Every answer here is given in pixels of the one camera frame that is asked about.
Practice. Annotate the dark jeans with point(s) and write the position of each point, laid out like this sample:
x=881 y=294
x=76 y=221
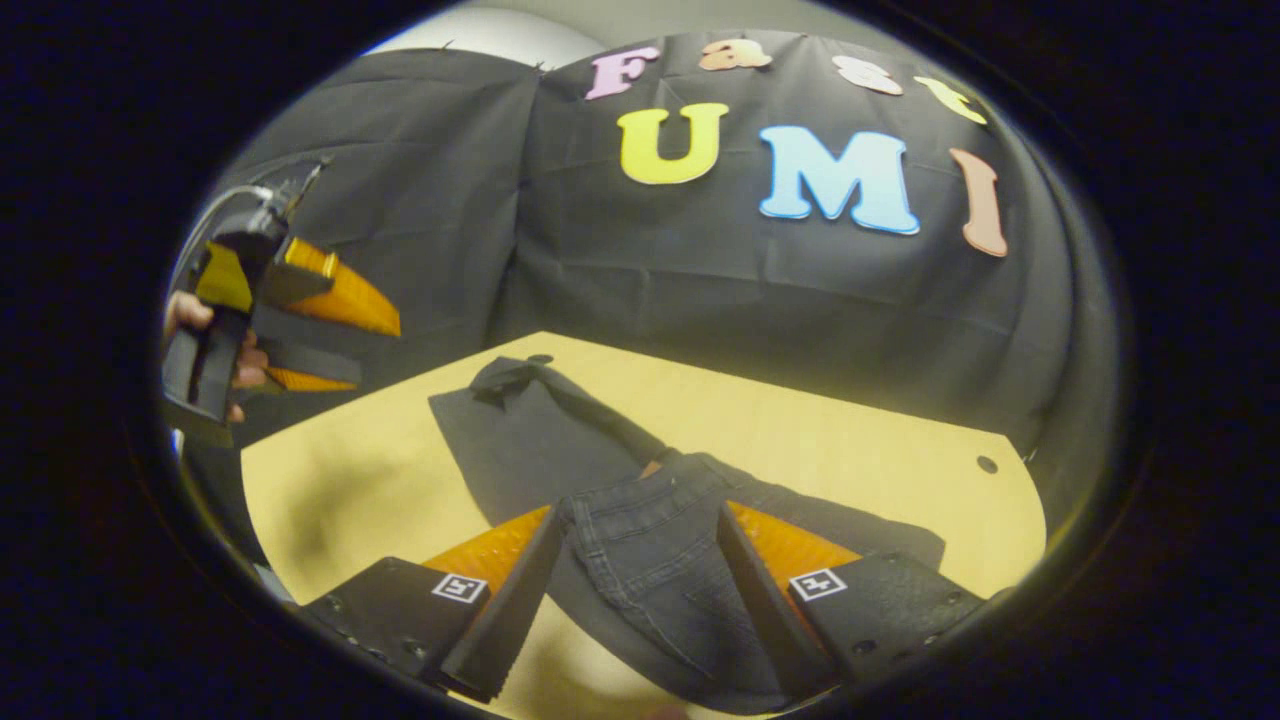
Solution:
x=650 y=560

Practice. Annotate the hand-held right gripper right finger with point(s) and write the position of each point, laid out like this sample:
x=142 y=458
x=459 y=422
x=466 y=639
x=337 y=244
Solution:
x=765 y=620

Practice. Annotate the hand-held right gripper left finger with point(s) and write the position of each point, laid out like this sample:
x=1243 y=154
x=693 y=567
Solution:
x=510 y=620

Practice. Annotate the black backdrop cloth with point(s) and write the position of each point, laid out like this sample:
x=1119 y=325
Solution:
x=700 y=280

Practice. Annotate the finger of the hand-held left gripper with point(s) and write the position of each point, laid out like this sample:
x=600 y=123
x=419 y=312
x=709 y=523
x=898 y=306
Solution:
x=300 y=350
x=340 y=295

